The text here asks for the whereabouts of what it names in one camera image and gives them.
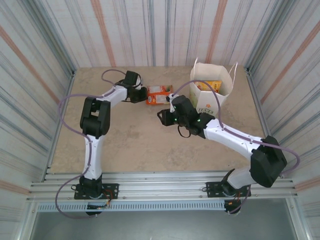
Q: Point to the black base connector housing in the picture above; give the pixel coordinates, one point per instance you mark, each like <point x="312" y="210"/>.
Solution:
<point x="93" y="213"/>
<point x="233" y="205"/>

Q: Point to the aluminium rail frame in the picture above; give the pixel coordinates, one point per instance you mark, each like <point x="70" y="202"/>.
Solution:
<point x="162" y="185"/>

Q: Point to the red-orange snack packet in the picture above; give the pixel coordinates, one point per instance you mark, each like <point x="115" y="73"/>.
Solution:
<point x="157" y="96"/>

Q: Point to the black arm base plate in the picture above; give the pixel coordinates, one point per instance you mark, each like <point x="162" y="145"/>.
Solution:
<point x="212" y="190"/>
<point x="112" y="190"/>

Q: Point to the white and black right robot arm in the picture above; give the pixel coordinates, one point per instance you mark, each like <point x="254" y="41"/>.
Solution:
<point x="232" y="137"/>

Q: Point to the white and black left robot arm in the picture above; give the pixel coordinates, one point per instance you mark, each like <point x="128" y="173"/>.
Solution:
<point x="93" y="160"/>

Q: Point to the aluminium table side rail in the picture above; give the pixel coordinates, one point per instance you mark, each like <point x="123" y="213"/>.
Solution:
<point x="66" y="100"/>
<point x="256" y="100"/>

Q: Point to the yellow potato chips bag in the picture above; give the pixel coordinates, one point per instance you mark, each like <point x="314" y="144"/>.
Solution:
<point x="215" y="86"/>

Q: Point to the white paper bag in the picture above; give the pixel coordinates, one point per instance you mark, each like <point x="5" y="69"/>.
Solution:
<point x="207" y="72"/>

